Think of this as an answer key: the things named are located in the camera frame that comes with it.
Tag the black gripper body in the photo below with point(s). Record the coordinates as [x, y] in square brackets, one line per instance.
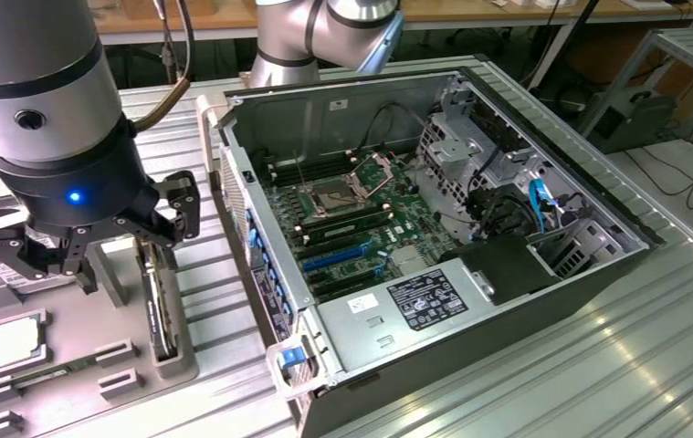
[77, 182]

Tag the silver hard disk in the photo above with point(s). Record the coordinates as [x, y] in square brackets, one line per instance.
[47, 284]

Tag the thin metal locking lever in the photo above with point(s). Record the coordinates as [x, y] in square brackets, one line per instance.
[303, 180]

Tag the silver CPU chip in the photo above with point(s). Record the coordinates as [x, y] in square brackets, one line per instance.
[13, 342]

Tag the CPU socket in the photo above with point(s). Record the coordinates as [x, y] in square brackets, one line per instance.
[330, 196]

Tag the grey plastic parts rack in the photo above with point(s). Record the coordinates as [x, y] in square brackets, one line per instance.
[96, 328]

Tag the installed black RAM stick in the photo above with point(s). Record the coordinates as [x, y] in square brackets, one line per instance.
[346, 233]
[339, 219]

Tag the blue expansion slot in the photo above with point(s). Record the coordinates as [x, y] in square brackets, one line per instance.
[334, 257]

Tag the green RAM stick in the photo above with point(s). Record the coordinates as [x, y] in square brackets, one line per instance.
[59, 372]

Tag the black expansion slot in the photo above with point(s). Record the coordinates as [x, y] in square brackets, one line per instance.
[342, 279]

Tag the open metal socket cover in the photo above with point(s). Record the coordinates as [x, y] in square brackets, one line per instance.
[372, 171]

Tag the silver chipset heatsink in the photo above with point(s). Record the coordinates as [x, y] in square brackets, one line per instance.
[413, 261]

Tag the grey power supply unit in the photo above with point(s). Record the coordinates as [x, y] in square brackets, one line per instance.
[358, 337]

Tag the silver metal drive cage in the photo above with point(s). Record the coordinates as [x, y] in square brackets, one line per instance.
[449, 150]

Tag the open black PC case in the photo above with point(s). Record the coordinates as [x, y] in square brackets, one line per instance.
[443, 365]

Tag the black box device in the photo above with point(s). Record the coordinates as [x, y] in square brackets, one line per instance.
[638, 123]

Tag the wooden desk white frame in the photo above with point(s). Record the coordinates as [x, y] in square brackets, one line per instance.
[503, 16]

